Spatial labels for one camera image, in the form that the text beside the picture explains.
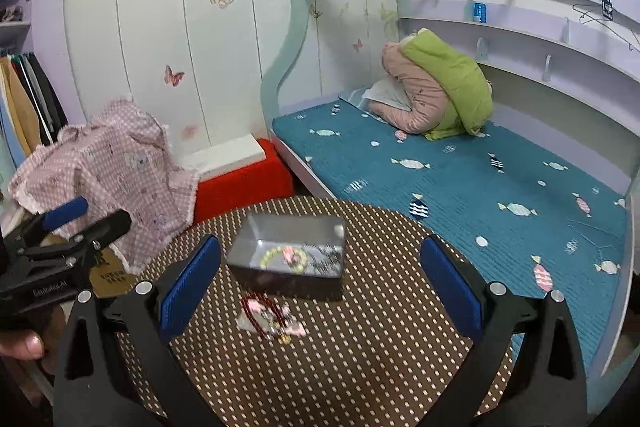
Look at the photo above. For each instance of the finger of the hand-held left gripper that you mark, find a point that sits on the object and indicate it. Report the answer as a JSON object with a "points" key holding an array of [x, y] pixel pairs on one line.
{"points": [[65, 212], [107, 226]]}

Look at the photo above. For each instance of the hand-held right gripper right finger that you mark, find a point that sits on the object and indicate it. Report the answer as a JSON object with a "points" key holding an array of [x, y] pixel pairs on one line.
{"points": [[450, 292]]}

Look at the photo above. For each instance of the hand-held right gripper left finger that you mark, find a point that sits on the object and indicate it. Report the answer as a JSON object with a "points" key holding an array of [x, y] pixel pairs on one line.
{"points": [[192, 287]]}

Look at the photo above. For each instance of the silver metal tin box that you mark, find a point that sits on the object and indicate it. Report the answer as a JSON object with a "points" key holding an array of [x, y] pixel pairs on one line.
{"points": [[280, 279]]}

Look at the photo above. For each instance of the person's left hand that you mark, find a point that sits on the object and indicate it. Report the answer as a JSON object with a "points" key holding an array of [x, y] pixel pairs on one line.
{"points": [[25, 346]]}

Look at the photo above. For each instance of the pink polka-dot garment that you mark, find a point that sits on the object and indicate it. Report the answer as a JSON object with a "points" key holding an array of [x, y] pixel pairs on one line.
{"points": [[115, 167]]}

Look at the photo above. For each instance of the teal candy-print bed sheet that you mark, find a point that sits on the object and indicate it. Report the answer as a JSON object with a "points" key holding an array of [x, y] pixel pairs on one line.
{"points": [[450, 192]]}

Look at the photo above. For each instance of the small pink ornament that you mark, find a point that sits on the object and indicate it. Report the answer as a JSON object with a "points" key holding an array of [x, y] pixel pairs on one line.
{"points": [[289, 254]]}

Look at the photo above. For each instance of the red storage box white lid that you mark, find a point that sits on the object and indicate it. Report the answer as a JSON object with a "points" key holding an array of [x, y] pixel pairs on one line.
{"points": [[240, 192]]}

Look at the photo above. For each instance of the pink bow hair clip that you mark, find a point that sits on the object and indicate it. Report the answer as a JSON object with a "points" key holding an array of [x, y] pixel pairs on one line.
{"points": [[296, 329]]}

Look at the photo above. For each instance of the row of hanging clothes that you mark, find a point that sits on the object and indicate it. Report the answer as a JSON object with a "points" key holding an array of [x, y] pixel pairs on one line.
{"points": [[25, 107]]}

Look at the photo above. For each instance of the white flat box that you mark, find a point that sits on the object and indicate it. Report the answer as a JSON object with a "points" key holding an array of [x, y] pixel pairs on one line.
{"points": [[227, 157]]}

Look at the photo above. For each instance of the brown dotted tablecloth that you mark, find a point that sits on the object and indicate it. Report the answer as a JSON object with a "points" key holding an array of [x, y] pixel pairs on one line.
{"points": [[325, 372]]}

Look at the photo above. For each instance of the white wardrobe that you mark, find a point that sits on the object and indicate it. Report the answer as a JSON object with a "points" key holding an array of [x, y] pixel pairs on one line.
{"points": [[150, 32]]}

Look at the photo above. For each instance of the white pillow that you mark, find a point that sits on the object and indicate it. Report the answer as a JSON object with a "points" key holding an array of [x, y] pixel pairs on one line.
{"points": [[382, 94]]}

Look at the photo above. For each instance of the green and pink quilt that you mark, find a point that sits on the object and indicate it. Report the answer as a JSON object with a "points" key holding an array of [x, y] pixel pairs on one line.
{"points": [[440, 82]]}

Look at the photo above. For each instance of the bed with teal sheet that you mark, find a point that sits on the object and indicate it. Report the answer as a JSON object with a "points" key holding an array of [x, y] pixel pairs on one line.
{"points": [[280, 57]]}

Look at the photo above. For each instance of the small blue box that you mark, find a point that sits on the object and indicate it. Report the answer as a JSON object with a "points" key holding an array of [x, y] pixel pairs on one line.
{"points": [[478, 11]]}

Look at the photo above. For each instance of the black hanging tag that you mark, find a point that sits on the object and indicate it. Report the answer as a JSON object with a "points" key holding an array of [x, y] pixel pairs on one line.
{"points": [[607, 10]]}

